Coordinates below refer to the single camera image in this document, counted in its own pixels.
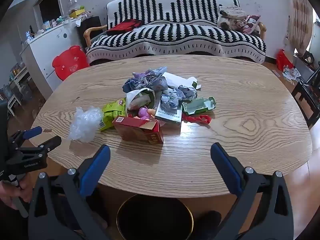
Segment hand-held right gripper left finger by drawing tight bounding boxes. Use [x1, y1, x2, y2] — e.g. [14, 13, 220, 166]
[27, 144, 112, 240]

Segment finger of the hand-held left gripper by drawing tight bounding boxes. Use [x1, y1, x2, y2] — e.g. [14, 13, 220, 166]
[9, 126, 43, 151]
[18, 135, 62, 156]

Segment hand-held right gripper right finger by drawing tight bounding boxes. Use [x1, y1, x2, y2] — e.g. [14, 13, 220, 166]
[210, 142, 294, 240]

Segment red plastic wrapper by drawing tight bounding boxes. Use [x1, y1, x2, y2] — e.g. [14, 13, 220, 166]
[182, 114, 212, 125]

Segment black bin with gold rim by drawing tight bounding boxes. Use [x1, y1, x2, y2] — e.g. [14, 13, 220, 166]
[116, 194, 194, 240]

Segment pink toy figure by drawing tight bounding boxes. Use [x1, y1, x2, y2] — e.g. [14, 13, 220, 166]
[130, 106, 157, 121]

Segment person's left hand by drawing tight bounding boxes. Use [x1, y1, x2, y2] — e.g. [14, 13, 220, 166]
[0, 174, 35, 210]

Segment clear crumpled plastic wrap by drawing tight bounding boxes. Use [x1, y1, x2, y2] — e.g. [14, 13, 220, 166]
[69, 106, 104, 142]

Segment clear water jug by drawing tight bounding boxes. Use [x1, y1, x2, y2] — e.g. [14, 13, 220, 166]
[20, 83, 33, 101]

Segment white shelf rack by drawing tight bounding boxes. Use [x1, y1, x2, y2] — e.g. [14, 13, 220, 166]
[7, 64, 33, 117]

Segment red carton box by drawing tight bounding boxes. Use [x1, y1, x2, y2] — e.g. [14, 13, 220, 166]
[112, 116, 164, 145]

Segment green snack packet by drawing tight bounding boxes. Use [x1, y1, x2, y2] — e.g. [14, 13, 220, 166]
[99, 99, 127, 132]

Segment green white flattened carton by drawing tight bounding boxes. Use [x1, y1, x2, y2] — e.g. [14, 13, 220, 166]
[182, 96, 217, 116]

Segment red bear-shaped stool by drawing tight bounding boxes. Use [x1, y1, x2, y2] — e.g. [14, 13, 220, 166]
[52, 45, 90, 81]

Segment white cabinet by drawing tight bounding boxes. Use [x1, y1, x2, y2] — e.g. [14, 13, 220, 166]
[20, 17, 86, 98]

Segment white green open bag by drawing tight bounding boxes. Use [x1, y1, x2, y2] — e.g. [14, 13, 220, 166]
[125, 88, 157, 112]

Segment light grey crumpled paper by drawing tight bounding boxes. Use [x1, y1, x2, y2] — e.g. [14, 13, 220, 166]
[176, 85, 198, 101]

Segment blue grey crumpled paper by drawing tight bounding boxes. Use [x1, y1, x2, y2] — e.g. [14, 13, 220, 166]
[160, 94, 183, 111]

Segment dark grey crumpled paper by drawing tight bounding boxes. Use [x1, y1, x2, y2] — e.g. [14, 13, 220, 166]
[122, 76, 169, 96]

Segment white block on table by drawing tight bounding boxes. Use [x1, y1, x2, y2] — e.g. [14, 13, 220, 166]
[162, 72, 202, 91]

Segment dark wooden chair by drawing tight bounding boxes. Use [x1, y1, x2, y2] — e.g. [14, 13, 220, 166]
[291, 68, 320, 128]

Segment purple crumpled wrapper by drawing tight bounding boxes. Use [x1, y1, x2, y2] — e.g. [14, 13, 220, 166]
[132, 66, 168, 81]

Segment scattered papers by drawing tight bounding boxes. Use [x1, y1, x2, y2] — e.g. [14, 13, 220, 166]
[282, 66, 302, 81]

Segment dark side cabinet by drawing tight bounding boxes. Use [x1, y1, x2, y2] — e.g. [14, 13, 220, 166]
[77, 16, 103, 47]

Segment red bag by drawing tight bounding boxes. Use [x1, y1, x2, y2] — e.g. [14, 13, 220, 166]
[276, 49, 294, 72]

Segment yellow box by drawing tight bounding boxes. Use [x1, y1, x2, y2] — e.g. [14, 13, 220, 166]
[69, 8, 86, 19]

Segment red cloth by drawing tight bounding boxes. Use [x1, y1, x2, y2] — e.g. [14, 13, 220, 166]
[106, 19, 143, 36]

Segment black white striped sofa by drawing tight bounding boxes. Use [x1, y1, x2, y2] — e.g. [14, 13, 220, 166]
[84, 0, 267, 66]

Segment pink printed pillow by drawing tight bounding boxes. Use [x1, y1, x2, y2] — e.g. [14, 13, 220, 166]
[241, 14, 262, 34]

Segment beige pile of clothes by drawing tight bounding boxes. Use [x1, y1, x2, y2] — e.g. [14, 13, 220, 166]
[217, 5, 248, 28]

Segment patterned curtain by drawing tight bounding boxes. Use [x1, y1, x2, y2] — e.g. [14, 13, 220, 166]
[289, 0, 313, 56]

